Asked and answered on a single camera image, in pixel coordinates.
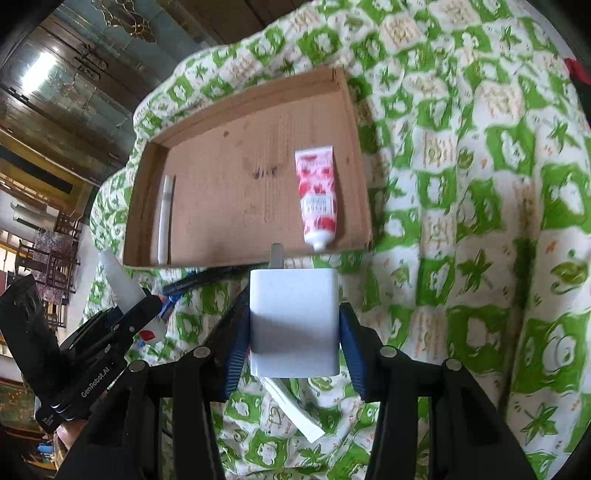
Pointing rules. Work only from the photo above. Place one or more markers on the white tube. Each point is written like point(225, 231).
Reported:
point(295, 410)

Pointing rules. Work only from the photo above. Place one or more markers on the wooden cabinet with glass doors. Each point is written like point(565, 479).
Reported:
point(69, 83)

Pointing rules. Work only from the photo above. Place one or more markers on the white charger plug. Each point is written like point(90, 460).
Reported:
point(293, 318)

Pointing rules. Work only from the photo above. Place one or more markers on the white squeeze bottle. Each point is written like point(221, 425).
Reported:
point(117, 277)

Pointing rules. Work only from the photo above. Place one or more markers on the green and white printed blanket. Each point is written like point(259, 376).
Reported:
point(461, 184)

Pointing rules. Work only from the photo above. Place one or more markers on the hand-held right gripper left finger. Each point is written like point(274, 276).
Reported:
point(236, 344)

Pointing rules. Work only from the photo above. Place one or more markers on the cardboard tray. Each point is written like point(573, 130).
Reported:
point(231, 184)

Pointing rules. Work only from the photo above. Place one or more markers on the red and black object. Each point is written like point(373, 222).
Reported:
point(578, 71)

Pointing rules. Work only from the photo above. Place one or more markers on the dark wooden chair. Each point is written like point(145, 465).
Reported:
point(51, 263)

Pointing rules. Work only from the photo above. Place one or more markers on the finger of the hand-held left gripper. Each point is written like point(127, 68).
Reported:
point(92, 334)
point(143, 309)

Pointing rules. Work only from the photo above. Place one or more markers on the pink floral cream tube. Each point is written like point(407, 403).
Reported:
point(316, 194)

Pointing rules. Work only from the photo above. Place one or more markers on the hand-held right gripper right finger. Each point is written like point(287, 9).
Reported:
point(354, 353)

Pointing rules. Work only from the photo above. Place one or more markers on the white stick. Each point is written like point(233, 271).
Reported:
point(165, 217)

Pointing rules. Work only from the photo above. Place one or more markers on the blue marker pen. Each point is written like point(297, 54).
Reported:
point(198, 278)

